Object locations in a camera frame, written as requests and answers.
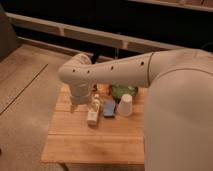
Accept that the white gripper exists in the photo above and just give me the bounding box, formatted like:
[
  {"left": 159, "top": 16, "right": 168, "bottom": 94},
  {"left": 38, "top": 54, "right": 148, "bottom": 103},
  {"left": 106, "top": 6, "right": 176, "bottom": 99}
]
[{"left": 69, "top": 86, "right": 92, "bottom": 113}]

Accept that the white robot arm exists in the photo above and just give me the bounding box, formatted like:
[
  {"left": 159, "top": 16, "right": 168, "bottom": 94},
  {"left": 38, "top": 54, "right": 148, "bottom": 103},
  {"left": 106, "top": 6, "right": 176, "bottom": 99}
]
[{"left": 58, "top": 48, "right": 213, "bottom": 171}]

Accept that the white plastic bottle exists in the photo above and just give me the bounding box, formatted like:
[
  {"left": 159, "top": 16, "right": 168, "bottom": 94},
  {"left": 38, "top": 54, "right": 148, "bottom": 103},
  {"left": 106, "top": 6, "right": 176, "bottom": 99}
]
[{"left": 87, "top": 94, "right": 101, "bottom": 126}]

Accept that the orange red small object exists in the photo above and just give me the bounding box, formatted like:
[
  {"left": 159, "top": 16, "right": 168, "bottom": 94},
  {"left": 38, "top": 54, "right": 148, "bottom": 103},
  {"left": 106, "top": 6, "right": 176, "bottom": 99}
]
[{"left": 98, "top": 84, "right": 110, "bottom": 95}]

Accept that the green bowl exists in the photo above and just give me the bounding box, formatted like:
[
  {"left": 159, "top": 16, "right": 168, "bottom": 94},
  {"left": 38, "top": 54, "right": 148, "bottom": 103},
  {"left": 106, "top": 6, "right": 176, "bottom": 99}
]
[{"left": 110, "top": 85, "right": 138, "bottom": 102}]

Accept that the wooden table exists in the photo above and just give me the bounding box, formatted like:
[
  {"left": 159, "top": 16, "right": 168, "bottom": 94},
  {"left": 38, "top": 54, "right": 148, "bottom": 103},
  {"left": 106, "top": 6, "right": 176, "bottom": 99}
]
[{"left": 41, "top": 85, "right": 147, "bottom": 165}]

